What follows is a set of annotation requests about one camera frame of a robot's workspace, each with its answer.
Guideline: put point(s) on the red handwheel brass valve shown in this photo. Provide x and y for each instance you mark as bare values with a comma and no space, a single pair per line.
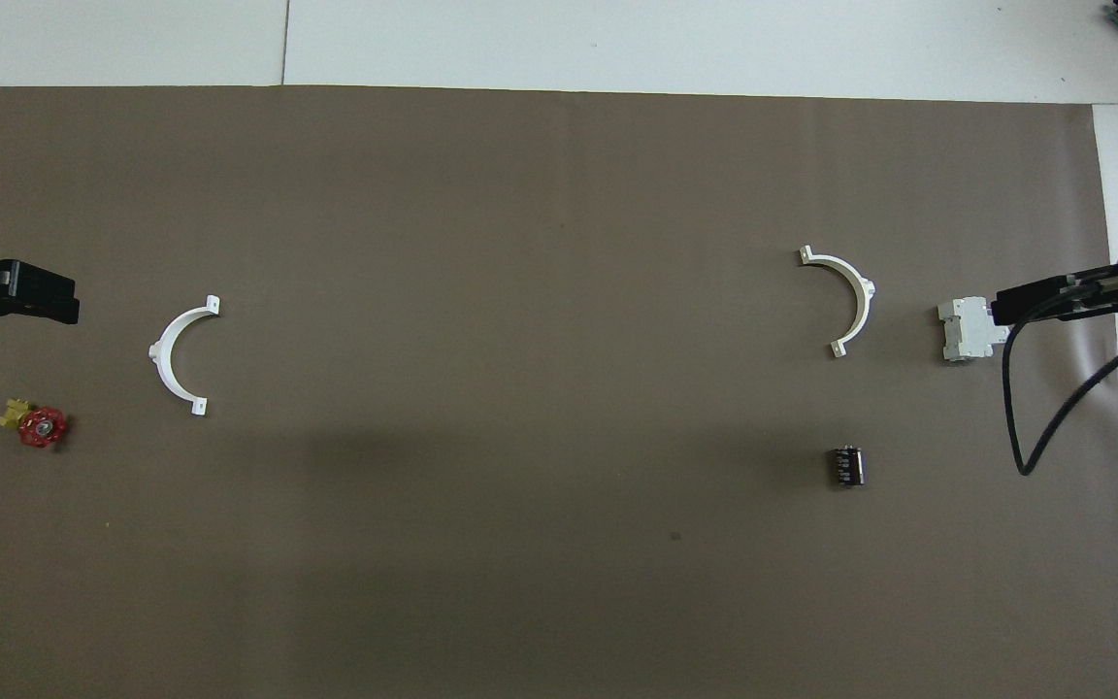
42,427

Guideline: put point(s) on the black cylindrical capacitor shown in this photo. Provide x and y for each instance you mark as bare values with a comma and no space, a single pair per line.
847,466

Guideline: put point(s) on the brown paper mat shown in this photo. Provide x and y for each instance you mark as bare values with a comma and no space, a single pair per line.
520,194

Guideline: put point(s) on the white circuit breaker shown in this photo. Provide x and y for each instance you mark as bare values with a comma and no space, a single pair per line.
967,330

